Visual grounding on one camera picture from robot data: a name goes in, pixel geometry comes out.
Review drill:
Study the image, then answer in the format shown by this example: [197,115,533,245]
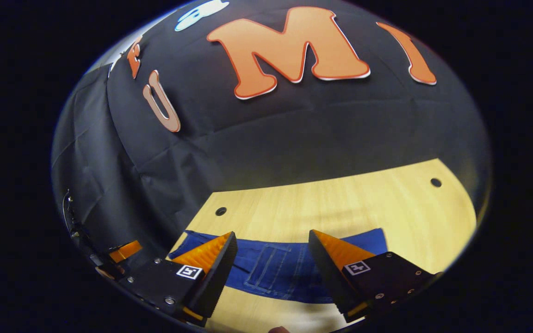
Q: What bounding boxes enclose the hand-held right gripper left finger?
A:
[118,230,239,328]

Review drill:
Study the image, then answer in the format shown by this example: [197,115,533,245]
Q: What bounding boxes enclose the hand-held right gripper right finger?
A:
[308,229,436,325]

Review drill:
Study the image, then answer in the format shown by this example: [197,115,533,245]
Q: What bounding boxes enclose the blue denim jeans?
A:
[169,228,388,304]

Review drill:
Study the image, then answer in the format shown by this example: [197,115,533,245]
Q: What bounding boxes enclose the black backdrop cloth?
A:
[51,0,491,278]

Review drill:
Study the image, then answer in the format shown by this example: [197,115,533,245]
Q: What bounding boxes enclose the thin grey cable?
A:
[62,189,75,232]

